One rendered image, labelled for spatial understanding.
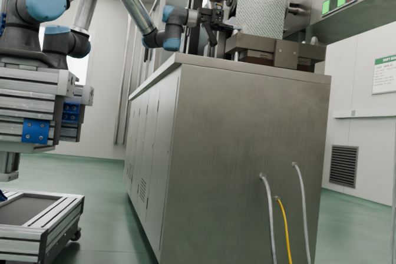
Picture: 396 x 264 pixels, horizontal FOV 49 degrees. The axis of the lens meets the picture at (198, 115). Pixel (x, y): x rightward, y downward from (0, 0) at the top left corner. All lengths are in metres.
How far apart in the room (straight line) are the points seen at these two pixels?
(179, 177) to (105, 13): 6.19
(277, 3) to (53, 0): 1.04
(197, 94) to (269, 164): 0.40
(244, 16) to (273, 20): 0.14
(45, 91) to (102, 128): 5.85
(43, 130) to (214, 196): 0.68
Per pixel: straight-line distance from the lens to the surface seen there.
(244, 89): 1.70
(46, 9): 1.54
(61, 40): 2.14
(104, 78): 7.46
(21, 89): 1.61
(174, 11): 1.91
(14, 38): 1.64
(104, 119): 7.42
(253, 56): 1.80
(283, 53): 1.82
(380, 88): 5.53
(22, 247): 1.53
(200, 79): 1.65
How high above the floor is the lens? 0.59
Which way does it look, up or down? 3 degrees up
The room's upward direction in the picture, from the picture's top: 6 degrees clockwise
